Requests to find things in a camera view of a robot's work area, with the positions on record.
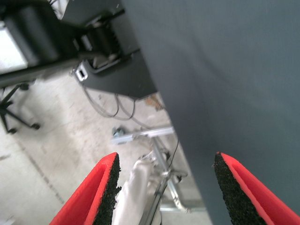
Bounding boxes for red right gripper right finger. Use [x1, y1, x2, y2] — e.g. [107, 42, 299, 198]
[212, 151, 300, 225]

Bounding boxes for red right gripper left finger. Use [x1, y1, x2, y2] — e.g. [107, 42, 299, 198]
[49, 152, 122, 225]

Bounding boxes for white fabric bundle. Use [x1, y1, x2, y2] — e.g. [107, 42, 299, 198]
[112, 152, 165, 225]

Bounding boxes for grey caster wheel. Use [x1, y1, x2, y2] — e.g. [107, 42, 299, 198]
[112, 126, 126, 138]

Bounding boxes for aluminium table leg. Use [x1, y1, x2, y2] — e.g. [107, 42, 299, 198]
[140, 138, 207, 225]

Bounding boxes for aluminium profile bar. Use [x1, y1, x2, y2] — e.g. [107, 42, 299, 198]
[111, 126, 174, 145]

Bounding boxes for black office chair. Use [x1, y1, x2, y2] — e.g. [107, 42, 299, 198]
[0, 81, 40, 134]

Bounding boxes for black base housing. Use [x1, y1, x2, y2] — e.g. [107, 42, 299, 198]
[72, 50, 158, 99]

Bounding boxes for dark grey table cloth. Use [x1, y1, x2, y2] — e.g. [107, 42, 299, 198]
[120, 0, 300, 225]

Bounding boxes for thin black floor cable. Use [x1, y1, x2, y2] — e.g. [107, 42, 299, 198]
[114, 93, 138, 121]
[82, 86, 169, 128]

